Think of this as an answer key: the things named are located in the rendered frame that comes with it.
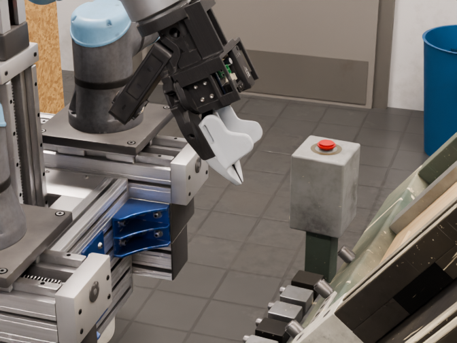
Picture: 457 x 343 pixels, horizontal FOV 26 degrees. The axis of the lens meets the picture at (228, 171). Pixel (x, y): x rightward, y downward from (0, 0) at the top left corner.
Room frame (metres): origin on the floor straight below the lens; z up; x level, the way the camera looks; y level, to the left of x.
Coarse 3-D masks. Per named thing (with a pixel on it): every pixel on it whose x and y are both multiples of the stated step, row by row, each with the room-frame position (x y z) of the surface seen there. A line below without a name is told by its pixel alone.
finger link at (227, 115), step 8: (208, 112) 1.05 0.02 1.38; (216, 112) 1.05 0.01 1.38; (224, 112) 1.04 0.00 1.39; (232, 112) 1.04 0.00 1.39; (224, 120) 1.04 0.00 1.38; (232, 120) 1.04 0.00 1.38; (240, 120) 1.04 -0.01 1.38; (248, 120) 1.03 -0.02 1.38; (232, 128) 1.04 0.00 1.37; (240, 128) 1.03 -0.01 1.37; (248, 128) 1.03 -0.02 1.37; (256, 128) 1.03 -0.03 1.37; (256, 136) 1.03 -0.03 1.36; (240, 168) 1.03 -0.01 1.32; (240, 176) 1.02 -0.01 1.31
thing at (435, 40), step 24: (456, 24) 4.20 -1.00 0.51; (432, 48) 3.91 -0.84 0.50; (456, 48) 4.19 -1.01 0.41; (432, 72) 3.92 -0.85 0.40; (456, 72) 3.82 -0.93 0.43; (432, 96) 3.92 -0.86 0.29; (456, 96) 3.83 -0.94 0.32; (432, 120) 3.92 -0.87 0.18; (456, 120) 3.83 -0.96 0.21; (432, 144) 3.92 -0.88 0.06
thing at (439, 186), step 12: (456, 168) 1.60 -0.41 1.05; (444, 180) 1.61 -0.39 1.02; (456, 180) 1.60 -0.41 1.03; (432, 192) 1.62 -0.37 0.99; (444, 192) 1.61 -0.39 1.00; (408, 204) 1.68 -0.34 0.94; (420, 204) 1.62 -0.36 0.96; (396, 216) 1.67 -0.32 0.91; (408, 216) 1.63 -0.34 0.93; (396, 228) 1.64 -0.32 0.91
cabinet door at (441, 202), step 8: (456, 184) 1.57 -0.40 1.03; (448, 192) 1.57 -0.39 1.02; (456, 192) 1.53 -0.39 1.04; (440, 200) 1.57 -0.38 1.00; (448, 200) 1.53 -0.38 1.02; (432, 208) 1.57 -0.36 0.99; (440, 208) 1.52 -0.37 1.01; (424, 216) 1.56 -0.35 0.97; (432, 216) 1.52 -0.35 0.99; (416, 224) 1.57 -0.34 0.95; (424, 224) 1.52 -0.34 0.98; (400, 232) 1.63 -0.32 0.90; (408, 232) 1.57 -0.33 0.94; (400, 240) 1.56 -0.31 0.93; (392, 248) 1.55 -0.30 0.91; (384, 256) 1.55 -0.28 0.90
